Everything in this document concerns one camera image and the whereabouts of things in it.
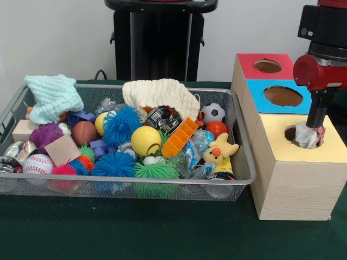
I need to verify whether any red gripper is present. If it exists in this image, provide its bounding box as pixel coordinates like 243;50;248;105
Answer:
293;55;347;128

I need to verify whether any white paper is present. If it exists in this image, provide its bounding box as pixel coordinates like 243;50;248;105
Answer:
294;121;326;150

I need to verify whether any cream knitted cloth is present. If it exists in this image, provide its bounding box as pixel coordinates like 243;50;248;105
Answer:
121;78;201;122

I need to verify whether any mint knitted cloth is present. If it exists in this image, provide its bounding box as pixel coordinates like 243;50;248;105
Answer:
24;74;85;125

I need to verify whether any wooden box with three holes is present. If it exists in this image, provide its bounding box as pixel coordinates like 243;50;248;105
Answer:
230;53;347;222

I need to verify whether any shallow mesh bin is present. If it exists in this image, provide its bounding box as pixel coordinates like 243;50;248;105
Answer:
0;82;258;203

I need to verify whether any green covered side table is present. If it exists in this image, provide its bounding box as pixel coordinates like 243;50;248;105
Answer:
329;92;347;122

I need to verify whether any black white soccer ball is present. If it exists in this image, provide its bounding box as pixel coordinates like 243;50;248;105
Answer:
201;102;226;126

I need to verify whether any yellow plush toy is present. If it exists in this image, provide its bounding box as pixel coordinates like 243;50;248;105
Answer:
203;132;240;166

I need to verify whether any orange plastic brick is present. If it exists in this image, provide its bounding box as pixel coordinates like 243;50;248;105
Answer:
162;116;199;159

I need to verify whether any green spiky ball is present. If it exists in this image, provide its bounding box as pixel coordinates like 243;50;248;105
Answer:
132;159;181;199

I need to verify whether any yellow ball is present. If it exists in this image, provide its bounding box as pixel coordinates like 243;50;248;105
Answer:
130;126;162;157

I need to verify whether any blue spiky ball with eyes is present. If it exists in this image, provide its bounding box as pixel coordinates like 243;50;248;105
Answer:
102;104;144;148

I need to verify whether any dark green tablecloth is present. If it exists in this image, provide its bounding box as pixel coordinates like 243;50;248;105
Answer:
0;79;347;260

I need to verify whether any white baseball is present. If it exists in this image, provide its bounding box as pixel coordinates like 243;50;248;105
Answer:
22;153;54;175

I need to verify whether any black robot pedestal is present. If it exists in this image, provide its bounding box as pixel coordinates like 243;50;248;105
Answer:
104;0;219;82

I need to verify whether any black cable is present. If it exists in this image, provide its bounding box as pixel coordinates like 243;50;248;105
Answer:
94;69;115;81

